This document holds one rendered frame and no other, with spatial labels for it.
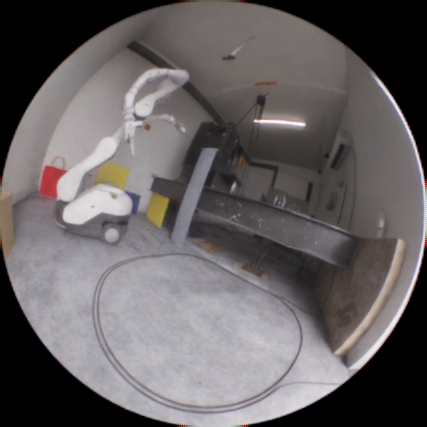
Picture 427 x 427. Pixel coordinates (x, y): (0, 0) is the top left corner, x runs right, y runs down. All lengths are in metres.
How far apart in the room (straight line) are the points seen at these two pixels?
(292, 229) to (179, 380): 1.07
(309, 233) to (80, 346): 1.33
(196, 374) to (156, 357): 0.14
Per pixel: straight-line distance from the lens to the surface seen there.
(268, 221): 1.06
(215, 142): 1.56
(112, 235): 0.96
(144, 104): 1.18
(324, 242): 1.09
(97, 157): 1.03
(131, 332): 0.55
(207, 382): 0.52
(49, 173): 2.04
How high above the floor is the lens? 0.49
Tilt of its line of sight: 2 degrees down
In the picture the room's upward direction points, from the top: 20 degrees clockwise
